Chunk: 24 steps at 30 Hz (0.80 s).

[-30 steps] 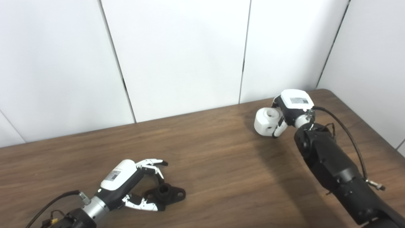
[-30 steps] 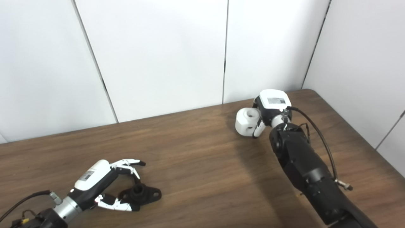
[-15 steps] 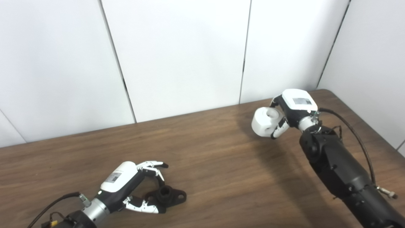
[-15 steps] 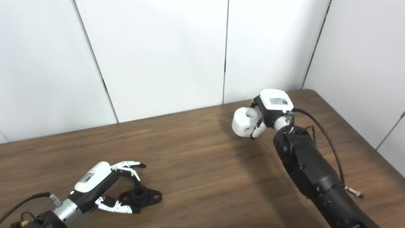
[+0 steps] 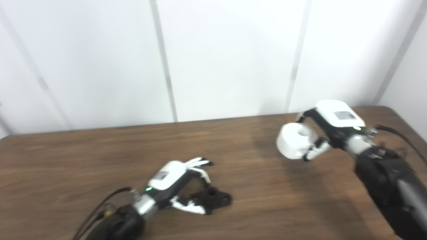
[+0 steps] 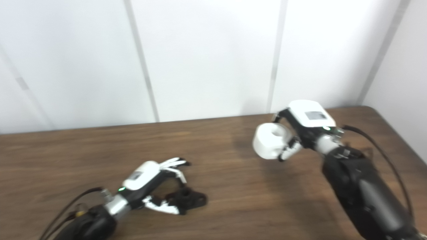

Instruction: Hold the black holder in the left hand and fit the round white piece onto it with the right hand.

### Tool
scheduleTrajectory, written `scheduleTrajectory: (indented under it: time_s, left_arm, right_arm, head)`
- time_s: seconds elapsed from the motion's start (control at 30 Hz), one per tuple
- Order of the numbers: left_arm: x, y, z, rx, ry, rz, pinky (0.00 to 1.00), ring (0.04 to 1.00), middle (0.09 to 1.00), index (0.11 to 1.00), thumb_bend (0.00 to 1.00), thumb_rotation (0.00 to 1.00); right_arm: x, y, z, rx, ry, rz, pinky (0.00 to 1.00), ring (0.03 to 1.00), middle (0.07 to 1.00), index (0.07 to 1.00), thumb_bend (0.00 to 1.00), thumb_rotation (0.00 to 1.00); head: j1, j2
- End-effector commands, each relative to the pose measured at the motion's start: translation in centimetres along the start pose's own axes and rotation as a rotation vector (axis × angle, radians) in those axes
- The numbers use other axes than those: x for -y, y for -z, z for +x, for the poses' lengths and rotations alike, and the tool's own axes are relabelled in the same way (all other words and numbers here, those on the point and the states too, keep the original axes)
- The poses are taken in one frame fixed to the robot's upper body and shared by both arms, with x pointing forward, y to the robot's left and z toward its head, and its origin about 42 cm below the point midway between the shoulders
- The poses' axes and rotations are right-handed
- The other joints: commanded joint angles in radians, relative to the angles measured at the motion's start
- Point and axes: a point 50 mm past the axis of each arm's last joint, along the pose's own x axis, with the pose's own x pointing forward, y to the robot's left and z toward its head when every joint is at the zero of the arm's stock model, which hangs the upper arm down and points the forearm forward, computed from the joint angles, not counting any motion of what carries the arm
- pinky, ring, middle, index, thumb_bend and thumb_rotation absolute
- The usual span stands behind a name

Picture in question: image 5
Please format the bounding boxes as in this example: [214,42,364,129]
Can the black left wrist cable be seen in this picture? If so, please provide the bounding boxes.
[71,187,139,240]

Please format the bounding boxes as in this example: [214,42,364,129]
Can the black holder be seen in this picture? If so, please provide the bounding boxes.
[196,187,233,214]

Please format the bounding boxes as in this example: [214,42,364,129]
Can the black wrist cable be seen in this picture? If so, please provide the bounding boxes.
[71,187,139,240]
[366,124,427,166]

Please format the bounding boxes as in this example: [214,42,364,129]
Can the round white piece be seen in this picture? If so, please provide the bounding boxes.
[276,123,319,160]

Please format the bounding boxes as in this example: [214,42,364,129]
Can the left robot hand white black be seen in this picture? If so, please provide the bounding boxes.
[146,157,214,216]

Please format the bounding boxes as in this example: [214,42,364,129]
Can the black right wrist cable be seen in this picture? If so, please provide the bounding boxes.
[366,124,427,166]

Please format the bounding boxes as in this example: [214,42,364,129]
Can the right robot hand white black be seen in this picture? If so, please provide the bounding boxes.
[295,100,366,163]

